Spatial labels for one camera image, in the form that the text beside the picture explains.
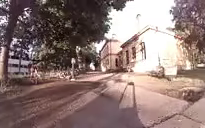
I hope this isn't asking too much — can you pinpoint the cobblestone strip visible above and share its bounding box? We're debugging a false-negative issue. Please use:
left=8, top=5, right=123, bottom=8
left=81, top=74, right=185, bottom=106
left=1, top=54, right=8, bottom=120
left=118, top=81, right=136, bottom=111

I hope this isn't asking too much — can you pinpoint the white building with dark windows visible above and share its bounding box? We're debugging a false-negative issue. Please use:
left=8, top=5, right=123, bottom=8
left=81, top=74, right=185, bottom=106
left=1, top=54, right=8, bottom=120
left=119, top=25, right=191, bottom=76

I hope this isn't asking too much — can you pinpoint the bare dirt verge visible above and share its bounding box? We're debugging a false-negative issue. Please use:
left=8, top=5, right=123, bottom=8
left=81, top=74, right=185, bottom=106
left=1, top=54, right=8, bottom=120
left=131, top=68, right=205, bottom=103

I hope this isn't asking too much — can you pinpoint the pale stone slab paving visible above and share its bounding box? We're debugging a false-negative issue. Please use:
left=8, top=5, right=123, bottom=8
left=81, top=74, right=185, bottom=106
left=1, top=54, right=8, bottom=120
left=153, top=97, right=205, bottom=128

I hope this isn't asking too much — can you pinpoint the brown gravel path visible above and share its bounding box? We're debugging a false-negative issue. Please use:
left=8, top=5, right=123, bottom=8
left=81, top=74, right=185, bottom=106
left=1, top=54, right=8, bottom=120
left=0, top=71, right=191, bottom=128

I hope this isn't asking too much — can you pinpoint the green tree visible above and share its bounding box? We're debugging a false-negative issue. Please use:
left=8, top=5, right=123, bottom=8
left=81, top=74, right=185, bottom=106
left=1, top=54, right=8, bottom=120
left=79, top=43, right=101, bottom=71

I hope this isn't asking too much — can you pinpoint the row of parked bicycles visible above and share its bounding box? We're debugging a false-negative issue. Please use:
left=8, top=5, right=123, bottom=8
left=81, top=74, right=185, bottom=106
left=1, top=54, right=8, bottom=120
left=28, top=64, right=81, bottom=83

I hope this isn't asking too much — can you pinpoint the dark leafy tree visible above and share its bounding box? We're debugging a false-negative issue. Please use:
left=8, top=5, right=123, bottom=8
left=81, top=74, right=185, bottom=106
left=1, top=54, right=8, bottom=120
left=169, top=0, right=205, bottom=70

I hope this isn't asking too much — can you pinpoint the beige building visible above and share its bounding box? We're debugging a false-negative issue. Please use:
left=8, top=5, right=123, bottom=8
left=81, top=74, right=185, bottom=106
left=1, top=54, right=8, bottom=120
left=99, top=34, right=124, bottom=73

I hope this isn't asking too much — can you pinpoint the large tree with thick trunk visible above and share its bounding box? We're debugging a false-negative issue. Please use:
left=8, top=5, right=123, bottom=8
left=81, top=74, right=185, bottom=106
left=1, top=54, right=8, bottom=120
left=0, top=0, right=131, bottom=83

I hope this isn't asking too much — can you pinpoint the pale multi-storey building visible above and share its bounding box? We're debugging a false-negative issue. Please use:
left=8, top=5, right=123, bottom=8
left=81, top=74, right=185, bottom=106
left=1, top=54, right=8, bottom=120
left=0, top=46, right=33, bottom=80

